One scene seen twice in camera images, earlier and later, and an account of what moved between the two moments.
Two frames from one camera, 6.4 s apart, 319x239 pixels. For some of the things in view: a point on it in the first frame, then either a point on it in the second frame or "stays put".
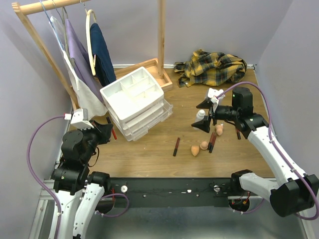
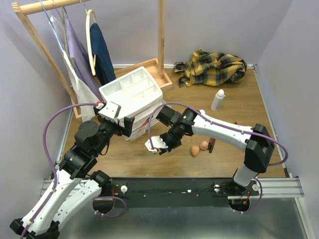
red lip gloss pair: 212,142 stays put
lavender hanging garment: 79,55 stays put
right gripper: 204,124 -> 170,147
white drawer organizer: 136,103 stays put
